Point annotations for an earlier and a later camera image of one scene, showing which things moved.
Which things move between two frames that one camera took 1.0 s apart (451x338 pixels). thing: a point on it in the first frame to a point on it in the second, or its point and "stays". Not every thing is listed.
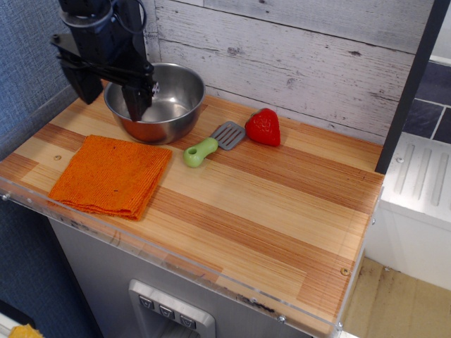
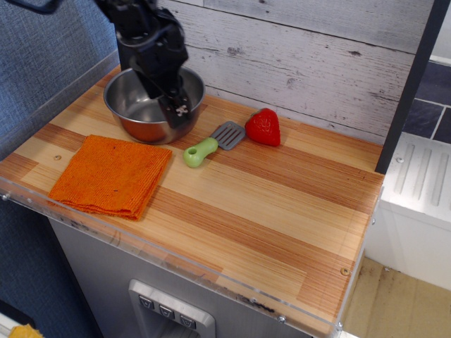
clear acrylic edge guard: (89, 228) stays
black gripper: (110, 53) to (156, 46)
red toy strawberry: (263, 126) stays
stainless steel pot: (174, 111) stays
